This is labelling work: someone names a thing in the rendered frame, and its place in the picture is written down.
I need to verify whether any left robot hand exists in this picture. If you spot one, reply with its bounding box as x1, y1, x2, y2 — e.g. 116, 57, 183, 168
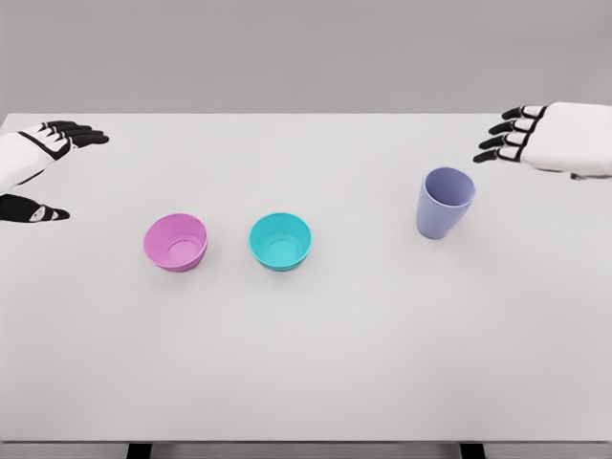
0, 120, 110, 225

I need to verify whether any pink bowl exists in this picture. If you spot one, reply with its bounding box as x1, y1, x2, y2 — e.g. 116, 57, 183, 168
142, 212, 210, 273

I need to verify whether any lavender cup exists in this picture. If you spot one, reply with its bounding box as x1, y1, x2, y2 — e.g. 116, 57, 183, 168
415, 165, 477, 241

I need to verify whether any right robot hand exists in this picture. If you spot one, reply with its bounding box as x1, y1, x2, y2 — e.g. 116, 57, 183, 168
472, 101, 612, 182

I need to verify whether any teal bowl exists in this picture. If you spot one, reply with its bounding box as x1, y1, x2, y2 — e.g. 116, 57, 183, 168
247, 212, 316, 273

